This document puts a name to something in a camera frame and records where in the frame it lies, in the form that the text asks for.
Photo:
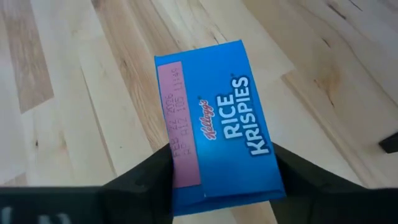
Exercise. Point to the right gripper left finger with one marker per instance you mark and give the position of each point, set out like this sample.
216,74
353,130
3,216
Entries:
143,199

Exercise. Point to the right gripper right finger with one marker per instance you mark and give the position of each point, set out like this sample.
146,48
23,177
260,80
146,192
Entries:
326,202

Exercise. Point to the blue Rice Krispies cereal box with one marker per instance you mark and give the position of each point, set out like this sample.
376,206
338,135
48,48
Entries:
224,124

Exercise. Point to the wooden shelf black metal frame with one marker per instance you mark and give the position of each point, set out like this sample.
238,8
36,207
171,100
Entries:
390,143

